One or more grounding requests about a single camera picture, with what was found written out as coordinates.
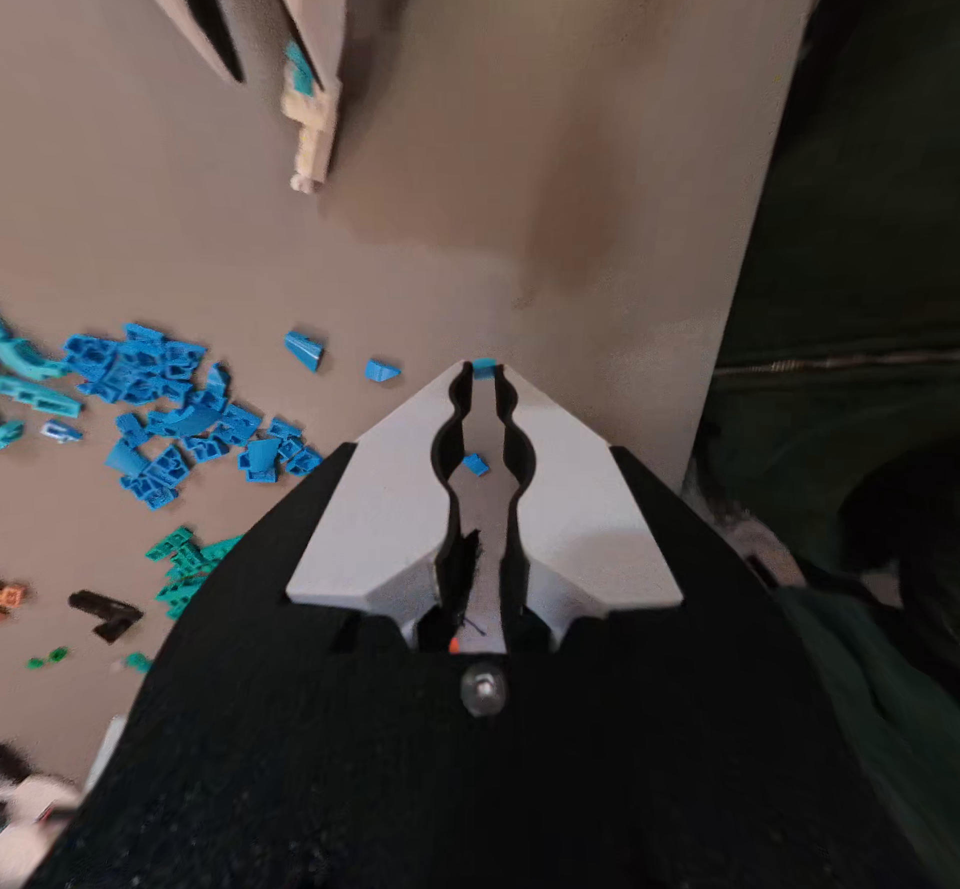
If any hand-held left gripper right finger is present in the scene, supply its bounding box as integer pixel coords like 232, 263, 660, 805
495, 362, 685, 652

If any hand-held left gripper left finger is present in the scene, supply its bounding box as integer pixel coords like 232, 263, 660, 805
285, 360, 481, 644

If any white lego assembly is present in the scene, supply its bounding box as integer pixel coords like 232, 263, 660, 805
279, 40, 339, 194

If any pile of teal green lego pieces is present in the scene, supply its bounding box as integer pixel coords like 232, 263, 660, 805
123, 526, 245, 674

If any pile of blue lego pieces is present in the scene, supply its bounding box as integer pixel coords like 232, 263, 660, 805
61, 322, 325, 511

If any black lego piece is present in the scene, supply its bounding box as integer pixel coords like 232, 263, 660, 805
69, 590, 144, 643

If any pile of turquoise lego pieces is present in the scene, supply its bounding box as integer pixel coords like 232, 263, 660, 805
0, 315, 85, 451

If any black and white object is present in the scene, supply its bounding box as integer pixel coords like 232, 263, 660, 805
0, 742, 85, 847

